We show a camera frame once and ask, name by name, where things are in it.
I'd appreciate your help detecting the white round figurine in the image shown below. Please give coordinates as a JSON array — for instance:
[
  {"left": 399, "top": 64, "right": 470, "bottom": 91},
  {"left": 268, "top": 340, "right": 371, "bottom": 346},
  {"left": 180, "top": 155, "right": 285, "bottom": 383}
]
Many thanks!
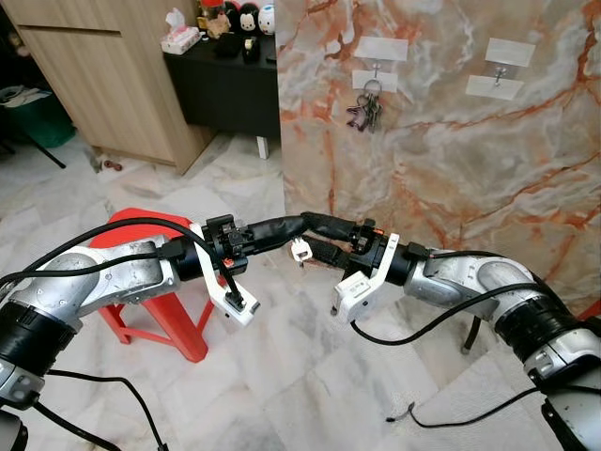
[{"left": 258, "top": 3, "right": 277, "bottom": 37}]

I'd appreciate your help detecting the red plastic stool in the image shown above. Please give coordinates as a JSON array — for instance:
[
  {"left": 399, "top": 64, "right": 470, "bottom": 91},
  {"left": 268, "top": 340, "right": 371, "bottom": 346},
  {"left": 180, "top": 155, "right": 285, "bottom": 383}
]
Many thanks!
[{"left": 94, "top": 208, "right": 227, "bottom": 364}]

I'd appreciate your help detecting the black mouse figurine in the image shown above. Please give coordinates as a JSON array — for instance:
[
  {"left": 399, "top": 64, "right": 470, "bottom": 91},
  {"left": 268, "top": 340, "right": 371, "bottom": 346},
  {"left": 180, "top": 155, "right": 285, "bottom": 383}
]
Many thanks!
[{"left": 234, "top": 3, "right": 261, "bottom": 39}]

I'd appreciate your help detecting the thin black rod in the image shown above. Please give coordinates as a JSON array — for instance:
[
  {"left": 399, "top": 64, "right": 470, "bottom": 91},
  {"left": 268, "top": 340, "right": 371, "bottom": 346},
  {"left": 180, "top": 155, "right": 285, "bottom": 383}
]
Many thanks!
[{"left": 0, "top": 139, "right": 69, "bottom": 171}]

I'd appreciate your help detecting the clear adhesive wall hook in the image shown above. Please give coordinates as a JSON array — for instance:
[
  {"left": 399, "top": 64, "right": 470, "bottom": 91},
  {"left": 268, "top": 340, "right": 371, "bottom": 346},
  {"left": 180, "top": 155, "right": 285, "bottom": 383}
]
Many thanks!
[
  {"left": 466, "top": 38, "right": 537, "bottom": 101},
  {"left": 352, "top": 36, "right": 410, "bottom": 93}
]

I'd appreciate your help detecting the black metal leg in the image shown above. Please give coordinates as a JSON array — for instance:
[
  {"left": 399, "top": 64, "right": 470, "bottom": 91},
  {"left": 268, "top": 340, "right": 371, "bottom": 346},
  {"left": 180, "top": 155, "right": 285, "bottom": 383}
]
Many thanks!
[{"left": 459, "top": 318, "right": 482, "bottom": 355}]

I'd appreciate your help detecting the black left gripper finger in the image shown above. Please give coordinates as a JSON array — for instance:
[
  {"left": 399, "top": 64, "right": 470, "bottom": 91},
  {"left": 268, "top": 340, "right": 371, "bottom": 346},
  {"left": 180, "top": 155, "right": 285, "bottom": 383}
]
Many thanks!
[{"left": 246, "top": 215, "right": 312, "bottom": 256}]

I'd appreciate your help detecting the light wooden cabinet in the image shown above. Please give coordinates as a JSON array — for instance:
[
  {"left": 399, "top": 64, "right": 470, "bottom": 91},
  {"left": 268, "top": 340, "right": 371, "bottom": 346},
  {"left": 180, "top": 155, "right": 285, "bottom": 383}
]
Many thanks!
[{"left": 0, "top": 0, "right": 218, "bottom": 176}]

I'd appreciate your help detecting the pink white tissue box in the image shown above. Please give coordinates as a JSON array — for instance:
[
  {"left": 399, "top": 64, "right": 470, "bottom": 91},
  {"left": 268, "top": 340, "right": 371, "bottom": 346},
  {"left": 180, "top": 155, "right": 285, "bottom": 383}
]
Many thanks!
[{"left": 159, "top": 8, "right": 204, "bottom": 55}]

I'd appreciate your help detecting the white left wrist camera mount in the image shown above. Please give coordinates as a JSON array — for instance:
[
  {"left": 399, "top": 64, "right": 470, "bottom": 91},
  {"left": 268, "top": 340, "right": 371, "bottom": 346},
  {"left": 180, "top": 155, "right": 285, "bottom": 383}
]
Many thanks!
[{"left": 192, "top": 225, "right": 260, "bottom": 327}]

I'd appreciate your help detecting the black side table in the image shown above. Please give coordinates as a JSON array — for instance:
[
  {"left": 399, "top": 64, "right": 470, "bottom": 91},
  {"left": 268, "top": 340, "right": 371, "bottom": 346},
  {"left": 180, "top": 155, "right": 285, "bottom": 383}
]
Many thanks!
[{"left": 163, "top": 33, "right": 282, "bottom": 160}]

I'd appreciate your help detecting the brown bear figurine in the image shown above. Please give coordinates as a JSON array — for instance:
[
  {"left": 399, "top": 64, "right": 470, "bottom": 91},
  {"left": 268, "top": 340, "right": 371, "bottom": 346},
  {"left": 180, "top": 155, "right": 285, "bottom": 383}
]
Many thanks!
[{"left": 206, "top": 11, "right": 235, "bottom": 41}]

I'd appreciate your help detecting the green plastic bin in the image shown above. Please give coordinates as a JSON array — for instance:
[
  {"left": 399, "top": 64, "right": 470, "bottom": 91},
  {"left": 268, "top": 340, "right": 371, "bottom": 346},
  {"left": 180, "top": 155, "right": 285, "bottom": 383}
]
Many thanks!
[{"left": 0, "top": 87, "right": 77, "bottom": 150}]

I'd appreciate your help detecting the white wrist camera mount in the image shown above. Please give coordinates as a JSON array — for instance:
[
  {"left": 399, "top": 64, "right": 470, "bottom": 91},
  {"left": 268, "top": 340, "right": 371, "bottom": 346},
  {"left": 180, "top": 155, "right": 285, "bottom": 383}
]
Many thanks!
[
  {"left": 192, "top": 225, "right": 260, "bottom": 327},
  {"left": 331, "top": 233, "right": 401, "bottom": 325}
]

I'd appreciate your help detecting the bunch of keys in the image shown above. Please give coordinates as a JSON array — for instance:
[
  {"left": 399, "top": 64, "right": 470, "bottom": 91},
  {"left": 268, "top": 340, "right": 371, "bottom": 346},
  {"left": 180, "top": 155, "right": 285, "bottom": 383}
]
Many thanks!
[{"left": 347, "top": 80, "right": 384, "bottom": 134}]

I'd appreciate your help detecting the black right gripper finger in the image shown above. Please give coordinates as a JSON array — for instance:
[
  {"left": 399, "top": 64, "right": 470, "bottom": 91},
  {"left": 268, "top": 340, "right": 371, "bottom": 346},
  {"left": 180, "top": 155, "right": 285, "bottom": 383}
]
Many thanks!
[
  {"left": 302, "top": 212, "right": 358, "bottom": 241},
  {"left": 310, "top": 240, "right": 351, "bottom": 269}
]

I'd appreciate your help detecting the orange marble pattern panel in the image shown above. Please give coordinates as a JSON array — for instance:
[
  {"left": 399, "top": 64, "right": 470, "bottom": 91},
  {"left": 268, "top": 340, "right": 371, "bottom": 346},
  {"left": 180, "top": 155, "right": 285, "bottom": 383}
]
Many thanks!
[{"left": 276, "top": 0, "right": 601, "bottom": 317}]

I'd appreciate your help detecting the red plastic item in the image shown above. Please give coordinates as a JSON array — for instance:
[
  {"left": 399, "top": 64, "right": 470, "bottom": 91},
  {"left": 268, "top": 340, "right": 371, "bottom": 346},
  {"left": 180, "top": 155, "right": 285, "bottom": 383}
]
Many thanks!
[{"left": 577, "top": 299, "right": 601, "bottom": 322}]

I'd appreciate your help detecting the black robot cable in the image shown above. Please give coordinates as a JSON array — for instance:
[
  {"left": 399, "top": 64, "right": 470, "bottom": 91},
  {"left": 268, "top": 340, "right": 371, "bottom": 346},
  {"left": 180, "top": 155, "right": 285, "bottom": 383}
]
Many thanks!
[
  {"left": 384, "top": 384, "right": 547, "bottom": 427},
  {"left": 42, "top": 368, "right": 171, "bottom": 451},
  {"left": 349, "top": 281, "right": 516, "bottom": 348},
  {"left": 0, "top": 217, "right": 251, "bottom": 310}
]

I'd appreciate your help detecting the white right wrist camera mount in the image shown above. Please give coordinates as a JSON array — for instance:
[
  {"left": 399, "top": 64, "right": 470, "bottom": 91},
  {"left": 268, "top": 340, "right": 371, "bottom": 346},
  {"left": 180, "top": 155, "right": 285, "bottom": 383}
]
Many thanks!
[{"left": 331, "top": 233, "right": 401, "bottom": 325}]

